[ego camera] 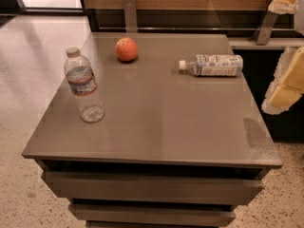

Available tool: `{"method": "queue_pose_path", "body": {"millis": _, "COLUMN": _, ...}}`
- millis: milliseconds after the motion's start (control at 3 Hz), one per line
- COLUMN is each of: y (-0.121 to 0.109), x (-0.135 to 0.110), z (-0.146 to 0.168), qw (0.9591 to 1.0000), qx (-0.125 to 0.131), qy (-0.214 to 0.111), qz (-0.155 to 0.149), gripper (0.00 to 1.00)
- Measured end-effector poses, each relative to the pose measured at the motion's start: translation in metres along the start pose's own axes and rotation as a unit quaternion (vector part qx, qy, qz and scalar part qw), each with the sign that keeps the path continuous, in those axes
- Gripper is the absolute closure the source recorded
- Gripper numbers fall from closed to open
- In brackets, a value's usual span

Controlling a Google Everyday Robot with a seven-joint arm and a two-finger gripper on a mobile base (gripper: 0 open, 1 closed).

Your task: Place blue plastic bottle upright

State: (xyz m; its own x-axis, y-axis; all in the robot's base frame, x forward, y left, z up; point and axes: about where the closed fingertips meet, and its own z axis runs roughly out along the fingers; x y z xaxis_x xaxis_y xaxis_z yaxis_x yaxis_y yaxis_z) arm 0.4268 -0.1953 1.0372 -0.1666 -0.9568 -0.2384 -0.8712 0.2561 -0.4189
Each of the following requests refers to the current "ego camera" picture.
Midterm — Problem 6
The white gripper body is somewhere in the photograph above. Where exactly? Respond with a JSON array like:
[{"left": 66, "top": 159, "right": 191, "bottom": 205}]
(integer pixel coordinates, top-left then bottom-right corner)
[{"left": 294, "top": 0, "right": 304, "bottom": 35}]

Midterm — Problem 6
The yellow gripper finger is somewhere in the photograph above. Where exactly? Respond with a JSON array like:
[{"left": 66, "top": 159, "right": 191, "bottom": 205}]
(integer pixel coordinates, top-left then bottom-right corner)
[
  {"left": 268, "top": 0, "right": 298, "bottom": 14},
  {"left": 261, "top": 47, "right": 304, "bottom": 115}
]

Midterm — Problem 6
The blue label plastic bottle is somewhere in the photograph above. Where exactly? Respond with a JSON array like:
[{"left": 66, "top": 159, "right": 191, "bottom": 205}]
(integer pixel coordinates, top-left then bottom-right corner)
[{"left": 177, "top": 54, "right": 243, "bottom": 77}]

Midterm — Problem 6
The clear plastic water bottle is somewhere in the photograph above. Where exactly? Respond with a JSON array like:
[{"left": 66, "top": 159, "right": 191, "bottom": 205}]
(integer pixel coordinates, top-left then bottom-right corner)
[{"left": 64, "top": 47, "right": 105, "bottom": 123}]

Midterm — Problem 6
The grey side shelf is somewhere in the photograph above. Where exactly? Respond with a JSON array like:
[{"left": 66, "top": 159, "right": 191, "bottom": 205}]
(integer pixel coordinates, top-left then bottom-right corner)
[{"left": 228, "top": 38, "right": 304, "bottom": 50}]

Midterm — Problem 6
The red apple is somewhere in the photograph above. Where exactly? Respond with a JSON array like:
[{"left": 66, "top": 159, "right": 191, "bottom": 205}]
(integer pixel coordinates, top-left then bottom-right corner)
[{"left": 115, "top": 37, "right": 138, "bottom": 62}]

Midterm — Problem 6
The right metal wall bracket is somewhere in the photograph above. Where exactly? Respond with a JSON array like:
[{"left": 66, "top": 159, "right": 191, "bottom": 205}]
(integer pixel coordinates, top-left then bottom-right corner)
[{"left": 253, "top": 10, "right": 278, "bottom": 46}]

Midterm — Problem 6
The metal wall bracket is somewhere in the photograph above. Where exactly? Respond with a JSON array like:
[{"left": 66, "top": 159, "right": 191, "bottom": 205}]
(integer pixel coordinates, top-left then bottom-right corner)
[
  {"left": 123, "top": 0, "right": 138, "bottom": 32},
  {"left": 253, "top": 10, "right": 278, "bottom": 46}
]

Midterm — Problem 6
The left metal wall bracket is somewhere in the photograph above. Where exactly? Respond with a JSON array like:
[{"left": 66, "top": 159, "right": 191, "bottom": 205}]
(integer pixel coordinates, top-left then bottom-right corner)
[{"left": 123, "top": 0, "right": 138, "bottom": 32}]

